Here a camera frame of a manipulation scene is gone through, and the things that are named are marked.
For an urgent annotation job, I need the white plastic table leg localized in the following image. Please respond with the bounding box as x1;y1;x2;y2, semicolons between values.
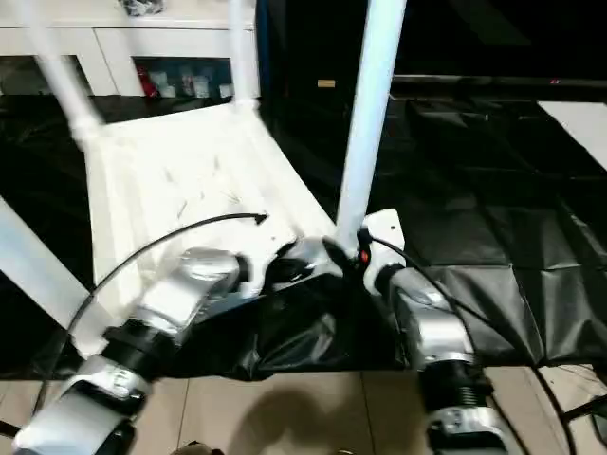
334;0;409;249
17;0;107;145
0;193;98;335
228;0;263;111

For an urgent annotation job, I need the white plastic table top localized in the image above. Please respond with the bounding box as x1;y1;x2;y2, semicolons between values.
64;99;359;357

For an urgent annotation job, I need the black mat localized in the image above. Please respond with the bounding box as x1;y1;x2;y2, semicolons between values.
0;87;607;382

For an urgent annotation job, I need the grey robot foot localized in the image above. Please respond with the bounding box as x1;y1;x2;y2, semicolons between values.
175;443;227;455

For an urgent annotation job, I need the white flat board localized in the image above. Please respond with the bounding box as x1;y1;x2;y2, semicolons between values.
535;100;607;149

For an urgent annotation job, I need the white cabinet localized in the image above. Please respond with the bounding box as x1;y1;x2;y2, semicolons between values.
0;0;261;100

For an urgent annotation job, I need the grey object on cabinet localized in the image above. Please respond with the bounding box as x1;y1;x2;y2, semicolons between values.
120;0;165;18

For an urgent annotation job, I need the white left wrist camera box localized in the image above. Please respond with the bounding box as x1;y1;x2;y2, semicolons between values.
243;224;331;289

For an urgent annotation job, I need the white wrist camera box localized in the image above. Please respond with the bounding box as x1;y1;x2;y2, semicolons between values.
243;224;331;289
359;209;409;287

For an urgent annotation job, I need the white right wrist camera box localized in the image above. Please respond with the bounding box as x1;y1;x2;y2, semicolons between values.
359;209;409;287

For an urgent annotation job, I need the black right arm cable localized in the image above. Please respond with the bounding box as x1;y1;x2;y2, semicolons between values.
364;231;574;455

